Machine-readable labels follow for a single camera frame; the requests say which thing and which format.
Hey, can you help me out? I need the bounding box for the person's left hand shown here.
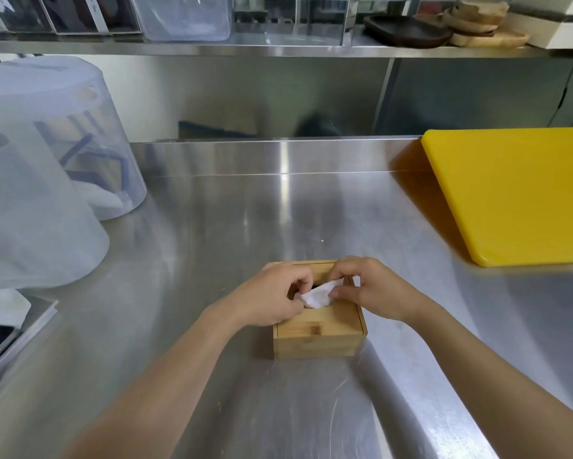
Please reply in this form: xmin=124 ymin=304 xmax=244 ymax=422
xmin=208 ymin=262 xmax=315 ymax=331

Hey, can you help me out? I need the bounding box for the person's right hand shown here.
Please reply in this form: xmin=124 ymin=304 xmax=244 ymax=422
xmin=328 ymin=256 xmax=429 ymax=326

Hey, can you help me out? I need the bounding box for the white tissue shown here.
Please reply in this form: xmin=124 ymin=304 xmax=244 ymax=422
xmin=293 ymin=278 xmax=346 ymax=310

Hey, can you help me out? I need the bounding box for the person's left forearm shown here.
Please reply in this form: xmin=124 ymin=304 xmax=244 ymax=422
xmin=61 ymin=303 xmax=250 ymax=459

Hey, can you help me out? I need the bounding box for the person's right forearm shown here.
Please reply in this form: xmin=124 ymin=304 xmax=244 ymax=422
xmin=407 ymin=300 xmax=573 ymax=459

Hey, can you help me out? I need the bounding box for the wooden tissue box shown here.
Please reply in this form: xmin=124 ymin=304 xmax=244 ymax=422
xmin=272 ymin=260 xmax=369 ymax=360

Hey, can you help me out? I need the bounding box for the yellow cutting board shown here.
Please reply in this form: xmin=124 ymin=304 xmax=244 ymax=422
xmin=420 ymin=127 xmax=573 ymax=268

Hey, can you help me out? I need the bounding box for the blue plastic utensil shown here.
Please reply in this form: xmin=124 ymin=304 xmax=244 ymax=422
xmin=58 ymin=133 xmax=135 ymax=207

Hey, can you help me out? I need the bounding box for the stainless steel shelf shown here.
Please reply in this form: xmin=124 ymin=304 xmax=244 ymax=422
xmin=0 ymin=24 xmax=573 ymax=59

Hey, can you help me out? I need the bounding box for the dark wooden plate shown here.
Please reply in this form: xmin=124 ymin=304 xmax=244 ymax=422
xmin=362 ymin=14 xmax=455 ymax=48

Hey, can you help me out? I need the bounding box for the frosted clear plastic container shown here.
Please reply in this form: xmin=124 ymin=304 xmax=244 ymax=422
xmin=0 ymin=112 xmax=111 ymax=290

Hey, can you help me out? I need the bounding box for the stainless steel container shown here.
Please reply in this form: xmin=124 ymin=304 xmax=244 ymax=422
xmin=228 ymin=0 xmax=361 ymax=47

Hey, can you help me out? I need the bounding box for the clear acrylic tray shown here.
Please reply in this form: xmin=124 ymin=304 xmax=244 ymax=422
xmin=0 ymin=295 xmax=59 ymax=385

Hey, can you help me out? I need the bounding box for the white folded cloth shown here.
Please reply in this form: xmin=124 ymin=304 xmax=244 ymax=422
xmin=0 ymin=288 xmax=32 ymax=329

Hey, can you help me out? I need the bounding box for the stack of round wooden boards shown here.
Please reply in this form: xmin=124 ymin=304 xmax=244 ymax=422
xmin=440 ymin=0 xmax=532 ymax=48

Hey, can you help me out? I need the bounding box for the clear plastic storage bin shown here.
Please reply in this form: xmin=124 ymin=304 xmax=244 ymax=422
xmin=128 ymin=0 xmax=233 ymax=42

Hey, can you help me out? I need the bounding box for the tall clear plastic container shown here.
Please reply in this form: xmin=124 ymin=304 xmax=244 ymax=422
xmin=0 ymin=55 xmax=148 ymax=222

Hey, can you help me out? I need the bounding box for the white box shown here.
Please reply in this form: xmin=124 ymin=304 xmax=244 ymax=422
xmin=500 ymin=0 xmax=573 ymax=49

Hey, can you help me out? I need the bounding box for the clear box with dark contents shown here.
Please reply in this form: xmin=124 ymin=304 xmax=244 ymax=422
xmin=37 ymin=0 xmax=142 ymax=35
xmin=0 ymin=0 xmax=56 ymax=34

